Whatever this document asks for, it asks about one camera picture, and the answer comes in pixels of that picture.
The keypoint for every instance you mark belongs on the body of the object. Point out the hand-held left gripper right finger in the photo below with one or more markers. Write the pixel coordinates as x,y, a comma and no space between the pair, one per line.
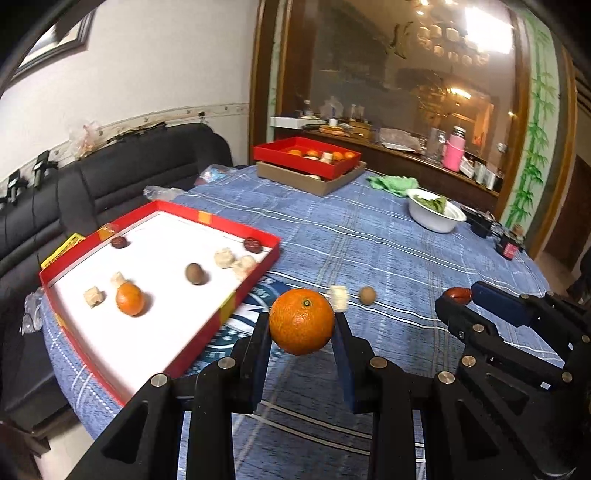
345,364

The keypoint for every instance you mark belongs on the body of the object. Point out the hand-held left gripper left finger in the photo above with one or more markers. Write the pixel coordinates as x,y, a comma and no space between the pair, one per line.
261,355

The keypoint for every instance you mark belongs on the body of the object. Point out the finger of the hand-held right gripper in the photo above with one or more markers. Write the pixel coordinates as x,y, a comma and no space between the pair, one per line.
457,316
501,304

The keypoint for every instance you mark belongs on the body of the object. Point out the red date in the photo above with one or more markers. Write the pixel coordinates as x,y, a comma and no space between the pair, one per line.
457,293
119,242
252,244

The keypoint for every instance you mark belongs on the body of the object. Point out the large orange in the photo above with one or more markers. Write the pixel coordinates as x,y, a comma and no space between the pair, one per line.
301,321

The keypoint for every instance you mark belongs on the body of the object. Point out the brown longan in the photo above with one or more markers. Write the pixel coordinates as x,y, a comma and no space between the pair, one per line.
194,273
367,295

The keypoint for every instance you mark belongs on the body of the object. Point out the large red cardboard box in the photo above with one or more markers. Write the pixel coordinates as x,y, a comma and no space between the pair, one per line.
157,332

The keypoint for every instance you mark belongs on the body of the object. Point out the small orange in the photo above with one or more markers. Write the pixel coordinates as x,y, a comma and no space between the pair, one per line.
130,300

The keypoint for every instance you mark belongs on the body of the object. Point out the red and black charger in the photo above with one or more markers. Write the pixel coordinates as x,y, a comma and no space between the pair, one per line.
509,247

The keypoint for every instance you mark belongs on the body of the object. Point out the white bowl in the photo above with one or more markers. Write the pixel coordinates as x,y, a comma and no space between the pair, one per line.
436,221

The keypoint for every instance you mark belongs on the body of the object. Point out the wooden door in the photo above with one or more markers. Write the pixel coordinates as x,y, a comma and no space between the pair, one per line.
570,230

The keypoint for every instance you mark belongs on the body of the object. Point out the blue plaid tablecloth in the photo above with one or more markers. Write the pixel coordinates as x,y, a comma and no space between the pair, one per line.
369,249

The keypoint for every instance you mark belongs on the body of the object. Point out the green leaves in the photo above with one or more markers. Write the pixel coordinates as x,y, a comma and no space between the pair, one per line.
431,202

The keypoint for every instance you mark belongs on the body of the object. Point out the green cloth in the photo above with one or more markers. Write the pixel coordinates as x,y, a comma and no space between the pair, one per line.
392,184

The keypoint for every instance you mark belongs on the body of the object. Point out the pink thermos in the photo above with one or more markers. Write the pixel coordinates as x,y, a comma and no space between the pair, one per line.
454,152

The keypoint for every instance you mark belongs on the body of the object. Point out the wooden counter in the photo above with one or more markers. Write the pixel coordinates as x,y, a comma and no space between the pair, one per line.
401,159

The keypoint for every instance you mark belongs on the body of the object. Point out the bamboo painted panel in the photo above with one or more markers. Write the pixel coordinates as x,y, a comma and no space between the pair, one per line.
535,138

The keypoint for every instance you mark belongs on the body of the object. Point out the clear glass jar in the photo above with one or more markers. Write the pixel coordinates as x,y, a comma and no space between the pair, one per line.
435,146

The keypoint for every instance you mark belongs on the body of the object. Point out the brown cardboard box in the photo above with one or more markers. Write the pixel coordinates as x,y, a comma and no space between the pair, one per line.
300,180

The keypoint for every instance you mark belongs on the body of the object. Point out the crumpled clear plastic bag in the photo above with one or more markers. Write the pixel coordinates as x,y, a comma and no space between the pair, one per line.
164,192

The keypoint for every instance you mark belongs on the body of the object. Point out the small red box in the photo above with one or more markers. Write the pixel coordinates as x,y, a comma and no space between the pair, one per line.
286,159

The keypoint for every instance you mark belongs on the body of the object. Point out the yellow packet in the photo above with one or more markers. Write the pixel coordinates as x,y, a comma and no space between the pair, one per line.
62,249

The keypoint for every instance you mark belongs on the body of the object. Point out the black sofa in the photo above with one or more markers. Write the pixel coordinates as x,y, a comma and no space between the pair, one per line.
115,175

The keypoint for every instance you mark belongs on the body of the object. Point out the white flat box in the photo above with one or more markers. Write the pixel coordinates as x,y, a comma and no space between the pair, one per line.
288,122

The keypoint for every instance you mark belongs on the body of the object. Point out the framed wall picture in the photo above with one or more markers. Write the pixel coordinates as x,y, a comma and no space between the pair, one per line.
55,44

